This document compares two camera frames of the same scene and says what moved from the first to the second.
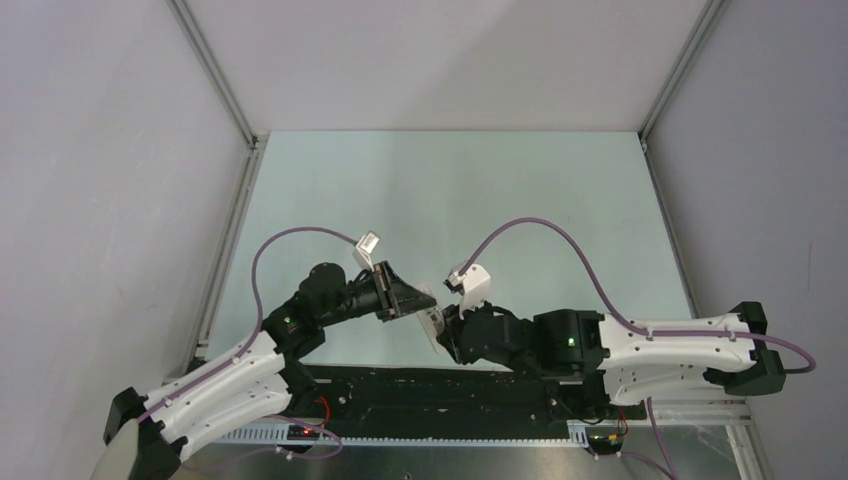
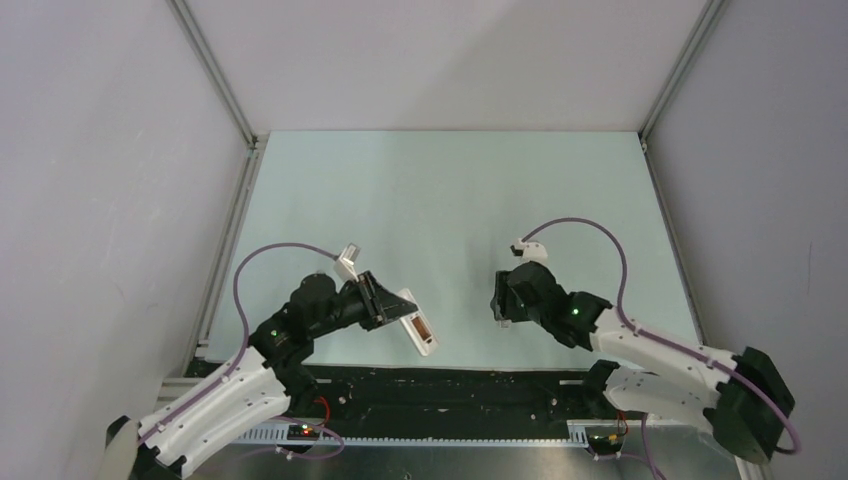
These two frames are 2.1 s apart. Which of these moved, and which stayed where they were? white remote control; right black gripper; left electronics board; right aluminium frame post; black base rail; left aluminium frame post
Moved: right black gripper; white remote control
Stayed: black base rail; left electronics board; right aluminium frame post; left aluminium frame post
